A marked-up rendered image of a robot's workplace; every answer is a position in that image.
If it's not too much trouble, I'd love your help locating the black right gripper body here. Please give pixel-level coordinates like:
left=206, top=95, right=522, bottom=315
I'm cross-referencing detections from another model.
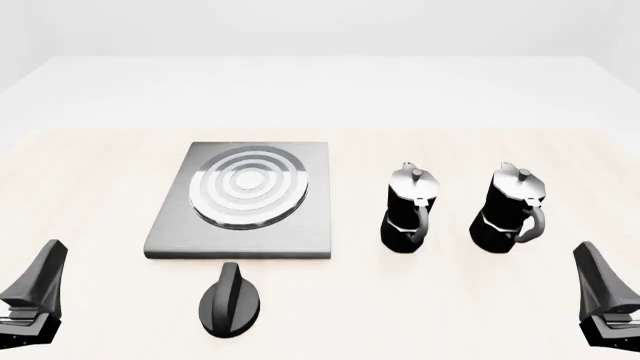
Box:
left=578, top=305, right=640, bottom=350

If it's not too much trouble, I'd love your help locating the black moka pot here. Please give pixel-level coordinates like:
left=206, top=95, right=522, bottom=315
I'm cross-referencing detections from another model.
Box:
left=468, top=161, right=547, bottom=255
left=380, top=161, right=442, bottom=255

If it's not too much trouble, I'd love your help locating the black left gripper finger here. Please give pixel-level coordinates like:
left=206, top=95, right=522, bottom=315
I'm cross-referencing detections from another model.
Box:
left=0, top=239, right=69, bottom=319

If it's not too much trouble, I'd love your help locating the round black stove knob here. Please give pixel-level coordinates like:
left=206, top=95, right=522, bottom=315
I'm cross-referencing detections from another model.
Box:
left=198, top=261, right=262, bottom=339

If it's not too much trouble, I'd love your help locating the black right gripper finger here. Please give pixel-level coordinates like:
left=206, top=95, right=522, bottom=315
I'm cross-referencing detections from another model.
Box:
left=572, top=240, right=640, bottom=322

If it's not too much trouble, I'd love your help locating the flat grey stove plate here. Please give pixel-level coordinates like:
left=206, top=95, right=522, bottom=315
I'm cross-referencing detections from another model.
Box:
left=143, top=141, right=333, bottom=261

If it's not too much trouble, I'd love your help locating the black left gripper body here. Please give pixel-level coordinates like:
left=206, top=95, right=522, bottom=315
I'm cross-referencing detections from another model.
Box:
left=0, top=303, right=63, bottom=352

